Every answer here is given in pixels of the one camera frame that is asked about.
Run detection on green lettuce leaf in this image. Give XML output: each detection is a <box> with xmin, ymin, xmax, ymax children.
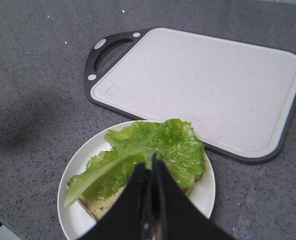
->
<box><xmin>64</xmin><ymin>119</ymin><xmax>205</xmax><ymax>207</ymax></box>

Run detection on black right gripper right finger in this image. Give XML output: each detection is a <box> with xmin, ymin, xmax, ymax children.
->
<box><xmin>152</xmin><ymin>154</ymin><xmax>233</xmax><ymax>240</ymax></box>

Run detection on white cutting board dark rim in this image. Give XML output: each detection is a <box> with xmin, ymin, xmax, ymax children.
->
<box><xmin>84</xmin><ymin>27</ymin><xmax>296</xmax><ymax>165</ymax></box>

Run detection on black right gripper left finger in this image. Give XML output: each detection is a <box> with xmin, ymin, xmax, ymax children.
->
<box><xmin>80</xmin><ymin>163</ymin><xmax>153</xmax><ymax>240</ymax></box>

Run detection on bottom bread slice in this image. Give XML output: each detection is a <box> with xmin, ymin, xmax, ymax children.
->
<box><xmin>66</xmin><ymin>154</ymin><xmax>209</xmax><ymax>222</ymax></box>

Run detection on white round plate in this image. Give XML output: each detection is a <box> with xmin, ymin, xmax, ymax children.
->
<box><xmin>57</xmin><ymin>121</ymin><xmax>216</xmax><ymax>240</ymax></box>

